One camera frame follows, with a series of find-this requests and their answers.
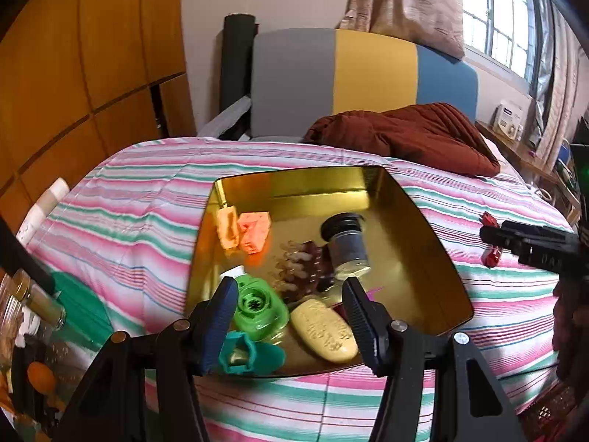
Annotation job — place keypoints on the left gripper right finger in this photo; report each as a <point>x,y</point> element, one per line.
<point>370,324</point>

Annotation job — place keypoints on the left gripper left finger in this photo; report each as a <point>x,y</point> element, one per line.
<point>212,319</point>

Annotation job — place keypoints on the teal plastic tube toy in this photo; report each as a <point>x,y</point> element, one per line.
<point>242,356</point>

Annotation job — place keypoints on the green plastic pencil sharpener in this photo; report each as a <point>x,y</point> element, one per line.
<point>260,312</point>

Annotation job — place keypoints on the purple yellow oval toy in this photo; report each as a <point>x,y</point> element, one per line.
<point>324,331</point>

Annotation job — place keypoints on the red metallic cylinder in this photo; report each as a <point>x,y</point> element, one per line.
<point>491,256</point>

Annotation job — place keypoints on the dark brown ridged toy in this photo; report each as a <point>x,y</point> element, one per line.
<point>305,268</point>

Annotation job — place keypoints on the clear jar black lid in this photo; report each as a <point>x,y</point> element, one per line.
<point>344,234</point>

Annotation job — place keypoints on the orange plastic block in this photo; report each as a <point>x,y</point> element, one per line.
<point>254,228</point>

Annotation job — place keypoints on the wooden desk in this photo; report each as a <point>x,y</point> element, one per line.
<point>532,171</point>

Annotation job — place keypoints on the small red plastic piece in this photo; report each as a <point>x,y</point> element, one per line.
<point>488,220</point>

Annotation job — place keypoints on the gold tin box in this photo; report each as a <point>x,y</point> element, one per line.
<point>411,274</point>

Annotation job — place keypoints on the rust brown blanket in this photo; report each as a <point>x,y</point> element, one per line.
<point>434,134</point>

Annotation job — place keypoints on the white tube bottle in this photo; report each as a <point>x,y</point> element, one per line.
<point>41,209</point>

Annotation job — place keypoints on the blue yellow grey headboard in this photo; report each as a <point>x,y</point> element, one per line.
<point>300,75</point>

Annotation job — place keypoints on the beige patterned curtain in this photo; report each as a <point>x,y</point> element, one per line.
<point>437,24</point>

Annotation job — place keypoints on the black rolled mat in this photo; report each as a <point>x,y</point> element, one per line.
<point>239,32</point>

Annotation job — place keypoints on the window with frame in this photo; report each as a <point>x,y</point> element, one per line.
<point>515,37</point>

